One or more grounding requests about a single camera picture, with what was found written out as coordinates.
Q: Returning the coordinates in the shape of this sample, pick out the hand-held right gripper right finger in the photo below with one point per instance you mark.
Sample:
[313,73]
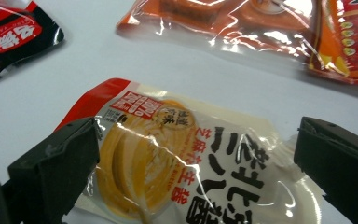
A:
[341,168]

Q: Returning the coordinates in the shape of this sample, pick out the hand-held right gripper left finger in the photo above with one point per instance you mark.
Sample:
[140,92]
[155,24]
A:
[56,168]

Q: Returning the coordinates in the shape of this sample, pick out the white sauce packet yellow print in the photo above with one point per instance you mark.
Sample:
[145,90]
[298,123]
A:
[167,149]

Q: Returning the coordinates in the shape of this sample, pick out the black and red snack packet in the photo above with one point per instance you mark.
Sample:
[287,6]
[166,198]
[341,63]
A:
[12,37]

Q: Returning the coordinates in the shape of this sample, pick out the orange and red clear packet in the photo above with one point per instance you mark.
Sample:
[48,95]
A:
[261,18]

